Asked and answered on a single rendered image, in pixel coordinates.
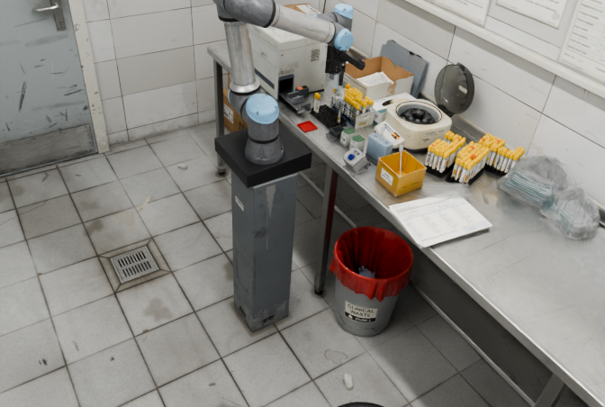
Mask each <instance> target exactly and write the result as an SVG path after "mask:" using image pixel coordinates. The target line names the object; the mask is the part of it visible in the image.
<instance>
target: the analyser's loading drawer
mask: <svg viewBox="0 0 605 407"><path fill-rule="evenodd" d="M298 93H299V92H298V91H296V92H293V91H291V90H290V89H289V88H288V87H287V88H284V89H280V90H279V95H280V96H282V97H283V98H284V100H285V101H286V102H288V103H289V104H290V105H291V106H292V107H293V108H295V109H296V110H297V111H298V113H304V112H308V111H310V110H311V103H305V102H304V101H303V97H304V95H302V96H298Z"/></svg>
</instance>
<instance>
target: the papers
mask: <svg viewBox="0 0 605 407"><path fill-rule="evenodd" d="M389 207H390V209H389V210H390V211H389V212H390V213H391V214H392V216H393V217H394V218H395V219H396V220H397V222H398V223H400V225H401V226H402V227H403V228H404V229H405V230H406V231H407V233H408V234H409V235H410V236H411V237H412V239H413V240H414V241H415V242H416V243H417V245H418V246H419V247H420V248H421V249H422V248H426V247H428V246H431V245H435V244H438V243H440V242H444V241H447V240H452V239H455V238H459V237H462V236H465V235H468V234H471V233H475V232H478V231H483V230H486V229H489V228H490V227H491V226H492V225H491V224H490V223H489V222H488V221H487V220H486V219H485V218H484V217H483V216H482V215H481V214H480V213H479V212H477V211H476V210H475V208H473V206H472V205H471V204H470V203H468V202H467V201H466V200H465V199H453V198H424V199H419V200H415V201H410V202H407V203H398V204H394V205H390V206H389Z"/></svg>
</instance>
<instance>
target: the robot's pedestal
mask: <svg viewBox="0 0 605 407"><path fill-rule="evenodd" d="M230 171H231V210H232V248H233V287H234V305H235V307H236V308H237V310H238V311H239V313H240V315H241V317H242V318H243V320H244V321H245V322H246V323H247V325H248V327H249V328H250V330H251V331H252V333H253V332H256V331H258V330H261V329H263V328H265V327H267V326H269V325H271V324H273V323H275V322H278V321H280V320H282V319H284V318H286V317H288V312H289V299H290V285H291V273H292V260H293V235H294V221H295V208H296V195H297V182H298V173H297V172H296V173H293V174H291V175H288V176H282V177H279V178H277V179H274V180H271V181H268V182H265V183H263V184H260V185H254V186H252V187H249V188H246V186H245V185H244V184H243V183H242V182H241V181H240V179H239V178H238V177H237V176H236V174H235V173H234V172H233V171H232V170H230Z"/></svg>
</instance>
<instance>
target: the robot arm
mask: <svg viewBox="0 0 605 407"><path fill-rule="evenodd" d="M213 2H214V3H216V7H217V13H218V18H219V20H220V21H222V22H223V23H224V30H225V35H226V41H227V46H228V52H229V58H230V68H231V74H232V81H231V82H230V89H229V92H228V99H229V102H230V105H231V106H232V108H233V109H234V110H235V111H237V113H238V114H239V115H240V116H241V117H242V119H243V120H244V121H245V122H246V123H247V125H248V141H247V145H246V147H245V156H246V159H247V160H248V161H250V162H252V163H254V164H257V165H270V164H274V163H276V162H277V161H279V160H280V159H281V158H282V157H283V155H284V146H283V144H282V142H281V140H280V138H279V126H278V114H279V110H278V105H277V102H276V100H275V99H274V98H273V97H272V96H270V95H265V94H262V93H261V86H260V81H259V80H258V79H257V78H256V77H255V69H254V62H253V56H252V49H251V41H250V34H249V27H248V24H253V25H256V26H259V27H263V28H268V27H269V26H270V27H274V28H277V29H279V30H282V31H286V32H290V33H293V34H297V35H300V36H303V37H305V38H309V39H312V40H315V41H320V42H323V43H326V44H328V48H327V58H326V67H325V73H330V74H331V75H329V79H331V80H332V81H329V83H328V85H329V86H330V87H332V88H335V89H338V95H339V94H340V93H341V91H342V85H343V76H344V73H345V68H346V62H348V63H350V64H352V65H353V66H355V67H356V68H358V69H360V70H363V69H364V68H365V67H366V63H365V62H364V61H363V60H362V59H360V58H358V57H357V56H355V55H353V54H352V53H350V52H349V51H347V50H348V49H349V48H350V47H351V46H352V44H353V41H354V36H353V34H352V33H351V29H352V21H353V7H352V6H350V5H346V4H338V5H335V7H334V12H330V13H325V14H314V15H308V14H304V13H301V12H298V11H295V10H293V9H290V8H288V7H285V6H282V5H278V4H277V3H276V2H275V0H213Z"/></svg>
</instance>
